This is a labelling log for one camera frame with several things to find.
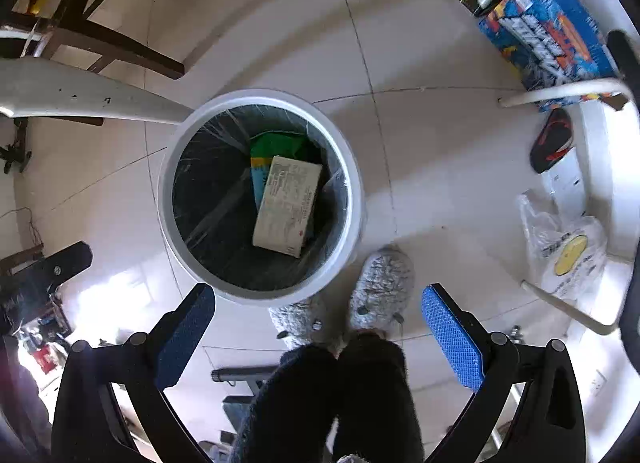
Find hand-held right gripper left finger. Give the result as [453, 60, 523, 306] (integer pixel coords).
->
[51, 283, 217, 463]

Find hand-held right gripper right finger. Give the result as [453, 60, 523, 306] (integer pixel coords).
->
[421, 283, 587, 463]

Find white round trash bin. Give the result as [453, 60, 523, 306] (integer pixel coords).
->
[157, 88, 365, 305]

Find beige printed carton box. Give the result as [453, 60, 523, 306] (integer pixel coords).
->
[252, 155, 324, 259]

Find green and blue snack bag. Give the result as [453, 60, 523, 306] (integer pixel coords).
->
[249, 132, 321, 239]

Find grey fluffy slipper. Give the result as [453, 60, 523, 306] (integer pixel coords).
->
[268, 299, 347, 350]
[346, 248, 416, 335]

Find person's dark trouser legs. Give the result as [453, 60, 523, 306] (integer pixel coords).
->
[231, 330, 426, 463]

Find clear plastic bag yellow print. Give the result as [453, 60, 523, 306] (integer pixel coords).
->
[517, 192, 608, 300]

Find black and red slipper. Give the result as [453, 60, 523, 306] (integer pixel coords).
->
[529, 108, 576, 174]

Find black tripod stand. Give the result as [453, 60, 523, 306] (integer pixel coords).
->
[0, 118, 33, 174]

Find blue printed cardboard box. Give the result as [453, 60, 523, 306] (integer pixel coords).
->
[477, 0, 628, 114]

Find dark wooden chair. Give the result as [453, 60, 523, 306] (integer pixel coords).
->
[0, 0, 188, 81]

